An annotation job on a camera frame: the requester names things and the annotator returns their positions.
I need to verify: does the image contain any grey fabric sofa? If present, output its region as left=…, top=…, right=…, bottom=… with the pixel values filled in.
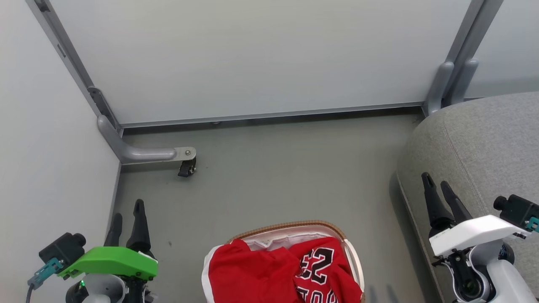
left=396, top=91, right=539, bottom=303

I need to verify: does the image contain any grey partition frame post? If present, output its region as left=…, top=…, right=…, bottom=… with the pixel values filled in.
left=24, top=0, right=123, bottom=132
left=443, top=0, right=504, bottom=64

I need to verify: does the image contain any white brown-rimmed laundry basket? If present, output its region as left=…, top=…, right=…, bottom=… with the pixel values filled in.
left=227, top=220, right=366, bottom=303

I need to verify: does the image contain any grey metal partition foot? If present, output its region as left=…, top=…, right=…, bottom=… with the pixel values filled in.
left=423, top=61, right=456, bottom=117
left=448, top=58, right=480, bottom=106
left=97, top=115, right=197, bottom=166

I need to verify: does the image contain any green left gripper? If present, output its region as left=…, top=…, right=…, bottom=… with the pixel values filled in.
left=58, top=199, right=159, bottom=281

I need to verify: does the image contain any grey partition bottom rail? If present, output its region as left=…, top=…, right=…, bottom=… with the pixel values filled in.
left=120, top=101, right=425, bottom=129

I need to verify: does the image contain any white plastic basket liner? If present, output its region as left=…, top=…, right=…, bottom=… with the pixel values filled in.
left=242, top=225, right=347, bottom=253

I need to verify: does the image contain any black caster wheel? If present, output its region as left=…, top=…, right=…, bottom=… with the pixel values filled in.
left=177, top=157, right=197, bottom=178

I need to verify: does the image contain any red basketball jersey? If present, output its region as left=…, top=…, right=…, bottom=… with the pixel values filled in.
left=201, top=237, right=364, bottom=303

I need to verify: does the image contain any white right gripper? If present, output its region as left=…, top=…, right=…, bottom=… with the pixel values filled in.
left=421, top=172, right=531, bottom=258

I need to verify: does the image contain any teal plug left camera cable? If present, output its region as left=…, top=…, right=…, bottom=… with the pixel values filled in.
left=25, top=257, right=64, bottom=303

